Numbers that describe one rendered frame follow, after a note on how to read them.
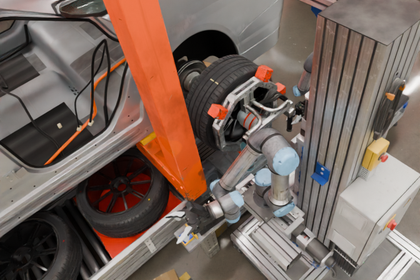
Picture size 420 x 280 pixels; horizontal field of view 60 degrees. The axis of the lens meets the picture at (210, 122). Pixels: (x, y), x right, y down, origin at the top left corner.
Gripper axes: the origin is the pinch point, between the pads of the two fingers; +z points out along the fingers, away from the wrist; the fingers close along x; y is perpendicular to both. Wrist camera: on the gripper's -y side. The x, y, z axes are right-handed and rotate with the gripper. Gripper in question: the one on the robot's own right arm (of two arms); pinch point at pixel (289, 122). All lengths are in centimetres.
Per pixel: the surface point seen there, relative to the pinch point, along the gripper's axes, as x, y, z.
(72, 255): -47, -39, 159
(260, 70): -24.8, 31.2, 0.8
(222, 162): -43, -60, 30
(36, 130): -131, -3, 131
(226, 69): -39, 35, 17
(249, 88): -20.9, 29.0, 15.5
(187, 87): -76, 3, 28
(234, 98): -21.3, 29.0, 27.4
